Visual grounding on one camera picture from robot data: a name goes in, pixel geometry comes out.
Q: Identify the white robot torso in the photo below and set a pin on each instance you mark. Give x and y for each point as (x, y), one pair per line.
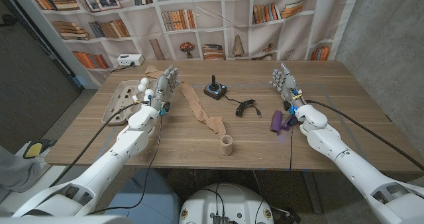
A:
(227, 204)

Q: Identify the printed bookshelf backdrop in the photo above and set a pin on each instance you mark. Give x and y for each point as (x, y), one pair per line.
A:
(212, 35)

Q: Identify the brown cardboard egg carton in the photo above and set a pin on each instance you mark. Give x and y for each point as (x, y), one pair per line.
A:
(121, 98)

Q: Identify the white egg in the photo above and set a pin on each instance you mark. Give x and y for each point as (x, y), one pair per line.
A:
(141, 87)
(144, 81)
(149, 92)
(146, 98)

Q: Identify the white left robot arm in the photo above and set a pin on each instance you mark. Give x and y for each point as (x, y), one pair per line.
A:
(126, 144)

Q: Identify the white power box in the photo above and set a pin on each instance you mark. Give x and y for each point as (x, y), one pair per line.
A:
(130, 60)

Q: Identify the grey table leg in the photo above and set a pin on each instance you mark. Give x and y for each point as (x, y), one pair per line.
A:
(311, 191)

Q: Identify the purple plastic clip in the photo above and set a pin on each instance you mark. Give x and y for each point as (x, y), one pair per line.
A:
(276, 120)

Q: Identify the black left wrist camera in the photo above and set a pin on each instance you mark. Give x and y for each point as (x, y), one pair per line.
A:
(165, 107)

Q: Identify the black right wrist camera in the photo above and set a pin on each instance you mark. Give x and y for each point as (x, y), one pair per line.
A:
(287, 105)

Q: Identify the yellow and black floor object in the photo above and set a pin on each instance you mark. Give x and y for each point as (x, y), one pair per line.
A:
(34, 148)

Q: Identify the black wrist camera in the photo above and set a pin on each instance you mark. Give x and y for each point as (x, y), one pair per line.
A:
(287, 105)
(165, 107)

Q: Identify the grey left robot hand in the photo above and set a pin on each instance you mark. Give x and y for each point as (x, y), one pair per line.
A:
(164, 88)

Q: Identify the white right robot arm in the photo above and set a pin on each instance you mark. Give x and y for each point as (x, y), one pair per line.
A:
(348, 164)

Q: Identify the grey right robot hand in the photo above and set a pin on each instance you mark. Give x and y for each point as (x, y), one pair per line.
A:
(288, 85)

